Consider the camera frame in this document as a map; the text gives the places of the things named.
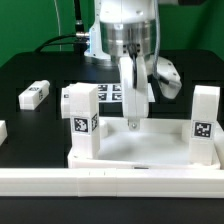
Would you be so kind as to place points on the white block at left edge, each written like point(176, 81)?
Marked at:
point(3, 131)

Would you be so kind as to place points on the white L-shaped fence wall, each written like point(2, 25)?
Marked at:
point(84, 182)

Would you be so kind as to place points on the white desk tabletop tray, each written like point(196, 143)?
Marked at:
point(159, 143)

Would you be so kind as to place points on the white marker base plate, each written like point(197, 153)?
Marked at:
point(109, 92)

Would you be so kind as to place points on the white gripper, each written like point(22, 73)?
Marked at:
point(134, 98)

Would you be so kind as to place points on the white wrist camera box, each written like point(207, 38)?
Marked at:
point(165, 74)

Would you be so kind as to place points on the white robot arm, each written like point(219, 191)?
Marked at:
point(127, 33)

